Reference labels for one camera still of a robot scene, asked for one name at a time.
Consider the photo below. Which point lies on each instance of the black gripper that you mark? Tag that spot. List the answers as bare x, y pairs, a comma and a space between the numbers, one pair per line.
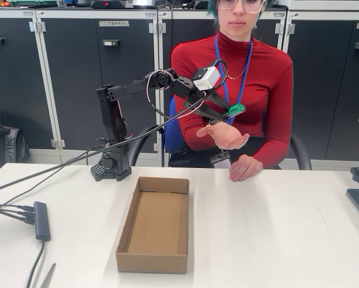
197, 103

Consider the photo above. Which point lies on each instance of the green marker pen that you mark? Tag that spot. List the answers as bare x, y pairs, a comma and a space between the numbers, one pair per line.
236, 110

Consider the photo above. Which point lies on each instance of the right forearm red sleeve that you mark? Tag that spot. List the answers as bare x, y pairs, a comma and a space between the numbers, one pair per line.
191, 141

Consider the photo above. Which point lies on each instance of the left forearm red sleeve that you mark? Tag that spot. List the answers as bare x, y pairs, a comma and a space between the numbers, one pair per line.
275, 153

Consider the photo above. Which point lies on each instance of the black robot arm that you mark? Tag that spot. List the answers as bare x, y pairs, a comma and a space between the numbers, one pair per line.
110, 120

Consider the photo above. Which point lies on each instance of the person in red top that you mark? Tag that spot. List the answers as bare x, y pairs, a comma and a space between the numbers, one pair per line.
257, 90

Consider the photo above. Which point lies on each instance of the person's right hand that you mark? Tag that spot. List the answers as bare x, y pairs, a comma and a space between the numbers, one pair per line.
227, 138

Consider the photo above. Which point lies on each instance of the person's left hand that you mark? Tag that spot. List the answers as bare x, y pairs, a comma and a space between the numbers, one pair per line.
246, 168

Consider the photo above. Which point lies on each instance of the white ID badge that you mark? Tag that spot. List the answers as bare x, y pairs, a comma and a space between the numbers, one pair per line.
222, 163

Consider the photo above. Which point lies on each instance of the office chair with blue back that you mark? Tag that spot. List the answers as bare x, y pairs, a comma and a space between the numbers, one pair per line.
302, 153

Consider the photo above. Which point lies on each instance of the thin-framed glasses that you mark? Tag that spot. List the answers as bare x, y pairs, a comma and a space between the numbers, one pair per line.
254, 4

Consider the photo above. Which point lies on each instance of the silver device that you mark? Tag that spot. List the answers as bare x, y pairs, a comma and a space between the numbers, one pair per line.
144, 3

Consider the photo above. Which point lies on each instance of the brown cardboard box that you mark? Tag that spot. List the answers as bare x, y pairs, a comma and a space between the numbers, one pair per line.
155, 228

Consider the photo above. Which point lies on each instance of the black device red triangle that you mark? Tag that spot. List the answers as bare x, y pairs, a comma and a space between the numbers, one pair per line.
113, 4

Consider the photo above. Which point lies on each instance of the grey USB hub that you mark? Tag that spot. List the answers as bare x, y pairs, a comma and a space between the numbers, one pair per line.
41, 222

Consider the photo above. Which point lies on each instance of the green tray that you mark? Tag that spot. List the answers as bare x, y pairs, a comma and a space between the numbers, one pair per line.
32, 3

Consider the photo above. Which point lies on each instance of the black backpack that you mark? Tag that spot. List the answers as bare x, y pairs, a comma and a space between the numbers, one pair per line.
5, 147

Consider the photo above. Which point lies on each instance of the grey pointed blade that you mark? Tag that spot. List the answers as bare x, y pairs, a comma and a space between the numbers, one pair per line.
48, 277

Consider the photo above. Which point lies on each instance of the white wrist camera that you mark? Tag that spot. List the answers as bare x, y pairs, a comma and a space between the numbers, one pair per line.
206, 78

